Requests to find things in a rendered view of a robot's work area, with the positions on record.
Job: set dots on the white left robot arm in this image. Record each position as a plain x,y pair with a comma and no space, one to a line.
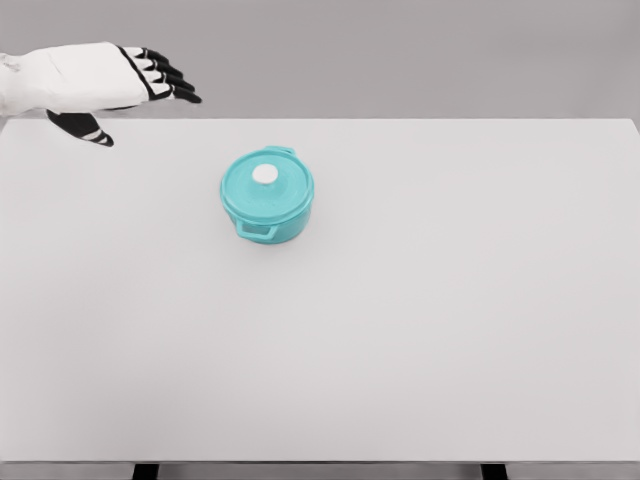
9,85

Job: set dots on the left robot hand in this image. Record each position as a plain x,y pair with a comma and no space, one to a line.
85,77

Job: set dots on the turquoise pot lid white knob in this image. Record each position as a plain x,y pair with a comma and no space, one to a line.
265,185

